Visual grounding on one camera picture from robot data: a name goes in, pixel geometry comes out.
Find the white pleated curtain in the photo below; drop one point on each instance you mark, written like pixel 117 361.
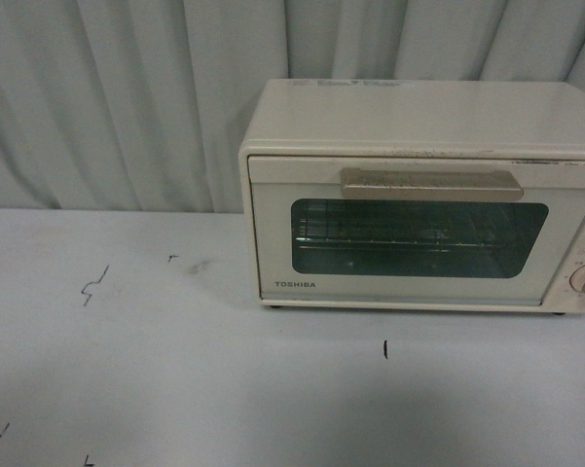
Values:
pixel 141 105

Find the beige oven door handle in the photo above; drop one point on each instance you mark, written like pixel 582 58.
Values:
pixel 495 186

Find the white Toshiba toaster oven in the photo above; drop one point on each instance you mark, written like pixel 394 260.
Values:
pixel 420 119

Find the oven door with window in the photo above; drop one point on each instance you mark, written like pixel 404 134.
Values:
pixel 312 247

